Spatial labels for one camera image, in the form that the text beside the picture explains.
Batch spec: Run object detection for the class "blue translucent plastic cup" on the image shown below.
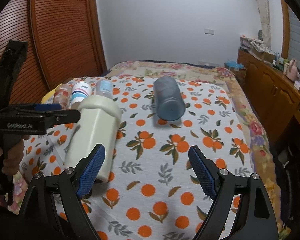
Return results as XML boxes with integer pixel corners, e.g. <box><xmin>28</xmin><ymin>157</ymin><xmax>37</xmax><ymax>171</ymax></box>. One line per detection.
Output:
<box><xmin>153</xmin><ymin>76</ymin><xmax>185</xmax><ymax>121</ymax></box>

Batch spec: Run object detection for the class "printed clear glass tumbler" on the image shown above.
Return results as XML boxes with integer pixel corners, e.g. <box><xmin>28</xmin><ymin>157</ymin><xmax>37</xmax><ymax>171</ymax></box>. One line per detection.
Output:
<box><xmin>53</xmin><ymin>84</ymin><xmax>72</xmax><ymax>109</ymax></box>

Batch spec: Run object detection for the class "white wall switch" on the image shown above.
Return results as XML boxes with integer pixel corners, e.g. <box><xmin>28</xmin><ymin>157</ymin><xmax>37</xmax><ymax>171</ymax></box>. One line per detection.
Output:
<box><xmin>204</xmin><ymin>29</ymin><xmax>215</xmax><ymax>35</ymax></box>

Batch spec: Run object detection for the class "brown wooden sideboard cabinet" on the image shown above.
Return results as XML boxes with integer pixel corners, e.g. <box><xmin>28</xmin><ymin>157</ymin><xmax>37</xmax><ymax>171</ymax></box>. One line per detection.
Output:
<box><xmin>237</xmin><ymin>50</ymin><xmax>300</xmax><ymax>144</ymax></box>

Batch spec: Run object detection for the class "cardboard box with cloths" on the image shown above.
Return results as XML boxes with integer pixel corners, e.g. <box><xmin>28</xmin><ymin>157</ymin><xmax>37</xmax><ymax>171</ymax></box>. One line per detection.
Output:
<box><xmin>248</xmin><ymin>40</ymin><xmax>276</xmax><ymax>63</ymax></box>

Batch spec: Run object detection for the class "person's left hand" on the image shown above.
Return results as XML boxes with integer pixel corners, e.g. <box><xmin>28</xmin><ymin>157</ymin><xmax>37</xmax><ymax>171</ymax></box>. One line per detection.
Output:
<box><xmin>0</xmin><ymin>135</ymin><xmax>30</xmax><ymax>176</ymax></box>

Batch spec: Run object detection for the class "pink thermos jug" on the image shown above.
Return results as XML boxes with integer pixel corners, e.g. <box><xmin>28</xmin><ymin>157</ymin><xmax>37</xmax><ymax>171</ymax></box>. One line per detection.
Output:
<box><xmin>286</xmin><ymin>59</ymin><xmax>298</xmax><ymax>82</ymax></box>

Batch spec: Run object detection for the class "floral bed blanket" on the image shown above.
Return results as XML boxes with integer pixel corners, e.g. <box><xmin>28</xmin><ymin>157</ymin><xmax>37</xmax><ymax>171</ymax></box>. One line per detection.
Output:
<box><xmin>0</xmin><ymin>60</ymin><xmax>291</xmax><ymax>240</ymax></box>

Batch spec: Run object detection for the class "brown louvered wooden wardrobe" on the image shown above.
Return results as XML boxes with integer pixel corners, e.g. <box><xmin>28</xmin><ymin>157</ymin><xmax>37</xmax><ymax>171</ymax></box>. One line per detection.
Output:
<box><xmin>0</xmin><ymin>0</ymin><xmax>107</xmax><ymax>104</ymax></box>

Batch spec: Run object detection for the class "clear plastic labelled cup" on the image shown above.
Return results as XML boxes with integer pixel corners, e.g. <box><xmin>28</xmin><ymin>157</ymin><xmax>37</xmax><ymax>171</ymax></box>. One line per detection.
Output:
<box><xmin>95</xmin><ymin>79</ymin><xmax>113</xmax><ymax>100</ymax></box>

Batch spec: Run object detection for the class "beige tied curtain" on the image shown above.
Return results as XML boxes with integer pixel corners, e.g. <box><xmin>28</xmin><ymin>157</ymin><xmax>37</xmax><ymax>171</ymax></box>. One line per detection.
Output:
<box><xmin>257</xmin><ymin>0</ymin><xmax>271</xmax><ymax>48</ymax></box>

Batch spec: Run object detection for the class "yellow plush pillow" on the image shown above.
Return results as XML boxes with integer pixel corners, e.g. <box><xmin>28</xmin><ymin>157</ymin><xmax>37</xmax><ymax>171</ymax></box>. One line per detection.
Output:
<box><xmin>41</xmin><ymin>90</ymin><xmax>55</xmax><ymax>103</ymax></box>

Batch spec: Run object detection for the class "blue bag box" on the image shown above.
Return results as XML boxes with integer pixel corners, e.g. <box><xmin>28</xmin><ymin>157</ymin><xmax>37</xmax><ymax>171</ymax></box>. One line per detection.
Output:
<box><xmin>224</xmin><ymin>60</ymin><xmax>247</xmax><ymax>80</ymax></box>

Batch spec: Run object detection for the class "grey window blind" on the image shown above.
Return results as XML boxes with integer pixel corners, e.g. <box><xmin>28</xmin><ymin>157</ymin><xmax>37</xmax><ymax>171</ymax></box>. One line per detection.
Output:
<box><xmin>288</xmin><ymin>8</ymin><xmax>300</xmax><ymax>69</ymax></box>

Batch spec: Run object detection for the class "striped white paper cup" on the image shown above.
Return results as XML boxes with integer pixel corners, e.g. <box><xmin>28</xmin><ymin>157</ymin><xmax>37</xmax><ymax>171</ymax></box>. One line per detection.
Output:
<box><xmin>70</xmin><ymin>82</ymin><xmax>93</xmax><ymax>109</ymax></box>

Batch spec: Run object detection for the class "white wall socket strip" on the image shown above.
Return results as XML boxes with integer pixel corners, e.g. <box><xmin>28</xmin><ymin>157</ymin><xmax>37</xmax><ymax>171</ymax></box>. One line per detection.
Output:
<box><xmin>198</xmin><ymin>61</ymin><xmax>221</xmax><ymax>67</ymax></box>

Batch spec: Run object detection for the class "orange print white cloth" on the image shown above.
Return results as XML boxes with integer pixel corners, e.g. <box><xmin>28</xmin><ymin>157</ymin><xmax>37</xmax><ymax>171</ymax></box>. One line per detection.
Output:
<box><xmin>18</xmin><ymin>74</ymin><xmax>254</xmax><ymax>240</ymax></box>

